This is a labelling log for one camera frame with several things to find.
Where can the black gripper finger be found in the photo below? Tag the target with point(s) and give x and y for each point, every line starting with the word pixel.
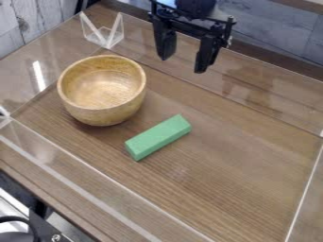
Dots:
pixel 205 54
pixel 164 37

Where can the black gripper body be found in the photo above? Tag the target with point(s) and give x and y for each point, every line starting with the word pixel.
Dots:
pixel 199 14

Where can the green rectangular block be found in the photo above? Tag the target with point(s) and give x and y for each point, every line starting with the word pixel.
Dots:
pixel 148 141

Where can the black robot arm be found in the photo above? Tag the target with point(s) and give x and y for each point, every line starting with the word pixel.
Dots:
pixel 181 29

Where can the wooden bowl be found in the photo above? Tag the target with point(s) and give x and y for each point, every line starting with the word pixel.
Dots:
pixel 101 89

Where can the clear acrylic corner bracket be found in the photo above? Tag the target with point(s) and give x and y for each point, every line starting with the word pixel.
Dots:
pixel 105 37

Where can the black metal bracket with bolt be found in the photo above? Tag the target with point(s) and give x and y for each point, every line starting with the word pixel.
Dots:
pixel 45 231

